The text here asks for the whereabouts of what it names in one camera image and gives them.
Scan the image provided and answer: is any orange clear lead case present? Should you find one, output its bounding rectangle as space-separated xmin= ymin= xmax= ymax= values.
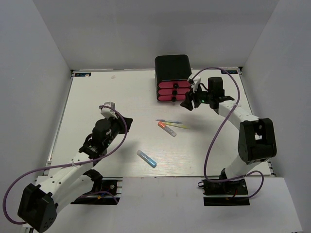
xmin=158 ymin=122 xmax=176 ymax=137

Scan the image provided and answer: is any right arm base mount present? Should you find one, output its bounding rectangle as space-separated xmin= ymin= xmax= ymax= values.
xmin=198 ymin=179 xmax=250 ymax=207

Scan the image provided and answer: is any corner label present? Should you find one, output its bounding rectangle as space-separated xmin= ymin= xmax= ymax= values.
xmin=74 ymin=72 xmax=91 ymax=77
xmin=221 ymin=70 xmax=238 ymax=74

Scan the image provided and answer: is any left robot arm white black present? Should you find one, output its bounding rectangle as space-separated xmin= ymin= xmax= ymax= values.
xmin=17 ymin=116 xmax=133 ymax=233

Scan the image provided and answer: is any right corner label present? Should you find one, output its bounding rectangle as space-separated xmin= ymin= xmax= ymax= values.
xmin=221 ymin=70 xmax=238 ymax=74

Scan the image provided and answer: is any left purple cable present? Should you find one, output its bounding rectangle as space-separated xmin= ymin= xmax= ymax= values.
xmin=2 ymin=108 xmax=128 ymax=224

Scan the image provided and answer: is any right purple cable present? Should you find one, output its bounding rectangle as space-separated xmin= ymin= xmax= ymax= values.
xmin=191 ymin=67 xmax=265 ymax=200

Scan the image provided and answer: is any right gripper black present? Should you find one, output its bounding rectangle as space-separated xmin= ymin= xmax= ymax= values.
xmin=180 ymin=83 xmax=213 ymax=111

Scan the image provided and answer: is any left corner label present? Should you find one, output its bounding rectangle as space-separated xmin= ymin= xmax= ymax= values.
xmin=74 ymin=72 xmax=91 ymax=77

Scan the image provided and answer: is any blue clear lead case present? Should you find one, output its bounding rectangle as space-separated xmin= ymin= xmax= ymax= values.
xmin=137 ymin=150 xmax=157 ymax=168

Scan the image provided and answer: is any purple cable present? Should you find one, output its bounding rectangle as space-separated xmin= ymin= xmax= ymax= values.
xmin=2 ymin=108 xmax=128 ymax=224
xmin=191 ymin=67 xmax=265 ymax=200

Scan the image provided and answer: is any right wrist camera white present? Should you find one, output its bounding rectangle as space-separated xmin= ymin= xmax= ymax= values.
xmin=188 ymin=76 xmax=201 ymax=93

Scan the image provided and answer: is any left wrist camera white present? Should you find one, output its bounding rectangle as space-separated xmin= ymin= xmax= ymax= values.
xmin=99 ymin=101 xmax=118 ymax=119

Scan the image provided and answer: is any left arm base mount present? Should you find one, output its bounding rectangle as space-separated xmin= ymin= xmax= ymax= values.
xmin=71 ymin=178 xmax=122 ymax=205

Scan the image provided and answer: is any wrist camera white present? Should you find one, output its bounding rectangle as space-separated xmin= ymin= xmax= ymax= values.
xmin=188 ymin=76 xmax=201 ymax=93
xmin=99 ymin=101 xmax=118 ymax=119

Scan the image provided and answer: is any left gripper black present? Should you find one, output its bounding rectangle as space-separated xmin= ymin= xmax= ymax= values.
xmin=104 ymin=112 xmax=134 ymax=148

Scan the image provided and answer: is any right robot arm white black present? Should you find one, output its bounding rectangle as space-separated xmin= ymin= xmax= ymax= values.
xmin=180 ymin=77 xmax=277 ymax=194

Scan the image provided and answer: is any yellow pen refill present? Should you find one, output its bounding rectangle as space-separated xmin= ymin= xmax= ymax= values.
xmin=164 ymin=122 xmax=190 ymax=129

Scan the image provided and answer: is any black drawer cabinet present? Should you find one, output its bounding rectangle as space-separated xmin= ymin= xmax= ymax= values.
xmin=155 ymin=54 xmax=191 ymax=96

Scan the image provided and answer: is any blue pen refill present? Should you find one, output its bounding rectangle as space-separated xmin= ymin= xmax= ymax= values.
xmin=156 ymin=119 xmax=183 ymax=124

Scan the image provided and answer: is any pink drawer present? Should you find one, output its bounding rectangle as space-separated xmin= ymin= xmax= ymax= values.
xmin=157 ymin=88 xmax=190 ymax=96
xmin=157 ymin=80 xmax=190 ymax=89
xmin=157 ymin=94 xmax=186 ymax=102

